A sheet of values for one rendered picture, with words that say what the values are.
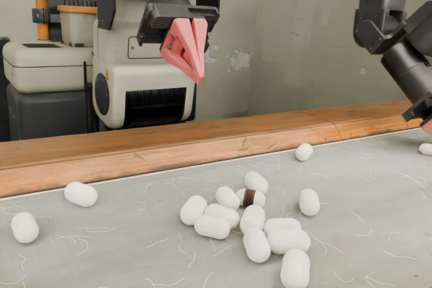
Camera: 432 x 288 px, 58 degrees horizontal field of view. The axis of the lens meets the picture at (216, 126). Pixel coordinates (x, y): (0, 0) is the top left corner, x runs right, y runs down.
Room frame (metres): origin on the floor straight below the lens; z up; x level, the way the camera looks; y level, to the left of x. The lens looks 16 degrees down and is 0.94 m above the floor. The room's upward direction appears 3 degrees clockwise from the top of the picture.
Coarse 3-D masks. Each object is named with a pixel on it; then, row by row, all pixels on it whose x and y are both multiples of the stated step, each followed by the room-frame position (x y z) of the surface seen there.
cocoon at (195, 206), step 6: (192, 198) 0.34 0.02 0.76; (198, 198) 0.34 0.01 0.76; (186, 204) 0.33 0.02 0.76; (192, 204) 0.33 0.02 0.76; (198, 204) 0.33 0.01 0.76; (204, 204) 0.34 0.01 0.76; (186, 210) 0.32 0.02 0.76; (192, 210) 0.32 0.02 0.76; (198, 210) 0.32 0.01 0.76; (204, 210) 0.34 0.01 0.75; (180, 216) 0.32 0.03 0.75; (186, 216) 0.32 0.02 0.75; (192, 216) 0.32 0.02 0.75; (198, 216) 0.32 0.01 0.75; (186, 222) 0.32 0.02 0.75; (192, 222) 0.32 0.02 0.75
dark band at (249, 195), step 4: (244, 192) 0.37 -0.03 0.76; (248, 192) 0.37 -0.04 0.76; (252, 192) 0.37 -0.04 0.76; (244, 196) 0.36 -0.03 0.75; (248, 196) 0.36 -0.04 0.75; (252, 196) 0.36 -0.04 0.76; (244, 200) 0.36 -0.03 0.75; (248, 200) 0.36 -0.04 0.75; (252, 200) 0.36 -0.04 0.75; (244, 204) 0.36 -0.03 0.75; (248, 204) 0.36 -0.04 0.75; (252, 204) 0.36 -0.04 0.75
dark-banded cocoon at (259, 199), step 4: (244, 188) 0.38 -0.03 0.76; (240, 192) 0.37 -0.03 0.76; (256, 192) 0.37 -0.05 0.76; (260, 192) 0.37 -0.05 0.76; (240, 196) 0.37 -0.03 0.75; (256, 196) 0.36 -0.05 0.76; (260, 196) 0.36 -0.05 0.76; (264, 196) 0.37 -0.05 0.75; (240, 200) 0.36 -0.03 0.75; (256, 200) 0.36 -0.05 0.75; (260, 200) 0.36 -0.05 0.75; (264, 200) 0.36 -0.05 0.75; (240, 204) 0.37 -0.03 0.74; (256, 204) 0.36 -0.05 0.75; (260, 204) 0.36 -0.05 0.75
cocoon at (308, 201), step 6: (300, 192) 0.38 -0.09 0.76; (306, 192) 0.37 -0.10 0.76; (312, 192) 0.37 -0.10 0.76; (300, 198) 0.37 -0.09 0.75; (306, 198) 0.36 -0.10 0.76; (312, 198) 0.36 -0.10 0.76; (300, 204) 0.36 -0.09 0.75; (306, 204) 0.35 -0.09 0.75; (312, 204) 0.35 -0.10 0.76; (318, 204) 0.36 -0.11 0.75; (306, 210) 0.35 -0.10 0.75; (312, 210) 0.35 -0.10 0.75; (318, 210) 0.35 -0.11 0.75
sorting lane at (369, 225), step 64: (128, 192) 0.39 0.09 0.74; (192, 192) 0.40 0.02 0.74; (320, 192) 0.42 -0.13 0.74; (384, 192) 0.43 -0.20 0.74; (0, 256) 0.26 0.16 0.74; (64, 256) 0.27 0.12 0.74; (128, 256) 0.27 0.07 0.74; (192, 256) 0.28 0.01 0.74; (320, 256) 0.29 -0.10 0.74; (384, 256) 0.29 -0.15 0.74
